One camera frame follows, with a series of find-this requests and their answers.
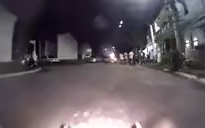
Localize vehicle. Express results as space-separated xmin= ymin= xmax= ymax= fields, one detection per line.
xmin=87 ymin=56 xmax=98 ymax=64

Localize white building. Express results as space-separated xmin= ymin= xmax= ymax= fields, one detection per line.
xmin=0 ymin=0 xmax=18 ymax=63
xmin=56 ymin=32 xmax=79 ymax=61

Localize group of people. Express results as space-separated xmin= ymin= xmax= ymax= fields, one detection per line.
xmin=118 ymin=49 xmax=151 ymax=66

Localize building with lit windows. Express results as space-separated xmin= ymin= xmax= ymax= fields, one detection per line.
xmin=145 ymin=0 xmax=205 ymax=70

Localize grey asphalt road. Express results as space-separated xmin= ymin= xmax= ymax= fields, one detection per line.
xmin=0 ymin=62 xmax=205 ymax=128

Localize pale kerb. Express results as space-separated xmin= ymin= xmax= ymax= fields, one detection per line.
xmin=0 ymin=67 xmax=43 ymax=80
xmin=141 ymin=63 xmax=205 ymax=88

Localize white car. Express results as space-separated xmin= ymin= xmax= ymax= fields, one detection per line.
xmin=41 ymin=55 xmax=61 ymax=64

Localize pole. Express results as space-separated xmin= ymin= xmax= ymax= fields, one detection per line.
xmin=167 ymin=0 xmax=185 ymax=69

